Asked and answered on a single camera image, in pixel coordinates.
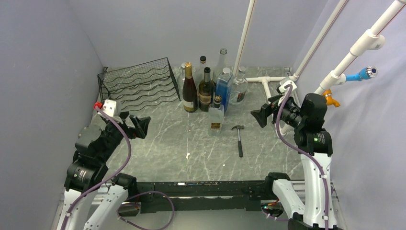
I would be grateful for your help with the black wire wine rack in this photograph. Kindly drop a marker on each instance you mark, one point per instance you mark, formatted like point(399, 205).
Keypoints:
point(140, 86)

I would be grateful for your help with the clear bottle red label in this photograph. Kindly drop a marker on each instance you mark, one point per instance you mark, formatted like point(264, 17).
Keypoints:
point(181, 77)

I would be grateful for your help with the clear bottle with dark label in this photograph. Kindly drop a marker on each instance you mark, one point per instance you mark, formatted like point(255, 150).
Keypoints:
point(220, 65)

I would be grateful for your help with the dark bottle silver cap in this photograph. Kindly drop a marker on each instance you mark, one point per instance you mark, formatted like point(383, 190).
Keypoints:
point(205, 90)

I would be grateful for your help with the clear frosted short bottle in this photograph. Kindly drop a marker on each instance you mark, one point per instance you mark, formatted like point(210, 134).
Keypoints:
point(198, 76)

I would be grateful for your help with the orange tap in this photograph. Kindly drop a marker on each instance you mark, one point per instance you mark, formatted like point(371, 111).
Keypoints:
point(329, 99)

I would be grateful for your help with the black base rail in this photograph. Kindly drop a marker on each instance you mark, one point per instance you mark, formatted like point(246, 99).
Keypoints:
point(251, 195)

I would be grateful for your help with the small bottle black cap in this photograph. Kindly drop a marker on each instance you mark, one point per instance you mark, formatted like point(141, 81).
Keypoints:
point(216, 115)

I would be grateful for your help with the blue glass bottle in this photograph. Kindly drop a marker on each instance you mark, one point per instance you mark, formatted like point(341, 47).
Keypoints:
point(224, 86)

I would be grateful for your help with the amber bottle gold foil neck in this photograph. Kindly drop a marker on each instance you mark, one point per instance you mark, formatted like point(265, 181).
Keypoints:
point(189, 91)

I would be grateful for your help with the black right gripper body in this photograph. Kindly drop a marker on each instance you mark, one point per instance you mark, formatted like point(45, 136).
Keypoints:
point(290, 113)

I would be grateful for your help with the clear bottle green label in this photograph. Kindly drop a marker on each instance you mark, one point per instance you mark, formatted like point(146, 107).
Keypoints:
point(240, 87)

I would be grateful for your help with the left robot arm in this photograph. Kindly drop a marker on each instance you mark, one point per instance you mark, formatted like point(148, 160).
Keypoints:
point(85, 175)

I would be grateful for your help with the black handled hammer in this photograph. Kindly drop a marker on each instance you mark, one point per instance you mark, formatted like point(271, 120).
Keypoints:
point(240, 149)

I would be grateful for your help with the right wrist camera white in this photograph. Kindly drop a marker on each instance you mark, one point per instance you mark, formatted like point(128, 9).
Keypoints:
point(285, 84)

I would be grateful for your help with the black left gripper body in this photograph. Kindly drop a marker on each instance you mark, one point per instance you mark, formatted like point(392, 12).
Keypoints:
point(114, 133)

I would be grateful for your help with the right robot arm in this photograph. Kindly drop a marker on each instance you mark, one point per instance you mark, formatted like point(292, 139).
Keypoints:
point(314, 145)

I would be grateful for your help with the blue tap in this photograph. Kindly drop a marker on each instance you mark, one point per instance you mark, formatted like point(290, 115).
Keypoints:
point(366, 73)

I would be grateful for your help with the white pvc pipe frame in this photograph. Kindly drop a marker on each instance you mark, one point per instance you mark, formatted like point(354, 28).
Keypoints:
point(312, 37)

